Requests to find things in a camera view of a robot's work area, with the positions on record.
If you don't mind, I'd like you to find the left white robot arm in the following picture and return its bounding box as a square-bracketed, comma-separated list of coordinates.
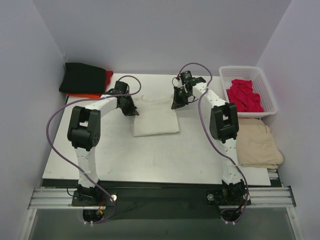
[67, 80, 139, 206]

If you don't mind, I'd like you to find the aluminium mounting rail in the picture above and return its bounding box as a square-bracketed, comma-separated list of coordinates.
[28, 187, 297, 209]

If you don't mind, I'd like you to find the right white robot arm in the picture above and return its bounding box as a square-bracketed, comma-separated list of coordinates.
[171, 71, 247, 204]

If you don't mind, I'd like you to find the magenta crumpled t-shirt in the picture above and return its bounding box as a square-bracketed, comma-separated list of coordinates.
[226, 79, 264, 113]

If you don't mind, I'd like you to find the white plastic basket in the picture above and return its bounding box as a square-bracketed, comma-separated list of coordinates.
[219, 65, 278, 119]

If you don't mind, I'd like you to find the beige folded cloth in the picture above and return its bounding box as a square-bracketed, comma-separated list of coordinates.
[236, 118, 284, 169]

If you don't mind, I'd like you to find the red folded t-shirt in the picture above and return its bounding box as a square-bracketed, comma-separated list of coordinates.
[104, 70, 114, 90]

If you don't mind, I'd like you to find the cream white t-shirt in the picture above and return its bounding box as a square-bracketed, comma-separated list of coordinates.
[133, 95, 180, 137]

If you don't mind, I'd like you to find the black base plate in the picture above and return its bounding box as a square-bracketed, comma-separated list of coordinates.
[69, 183, 251, 224]

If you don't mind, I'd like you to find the black folded t-shirt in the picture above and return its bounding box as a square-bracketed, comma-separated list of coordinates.
[59, 62, 109, 94]

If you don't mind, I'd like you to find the orange folded t-shirt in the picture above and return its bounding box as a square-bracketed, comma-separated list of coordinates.
[66, 93, 102, 99]

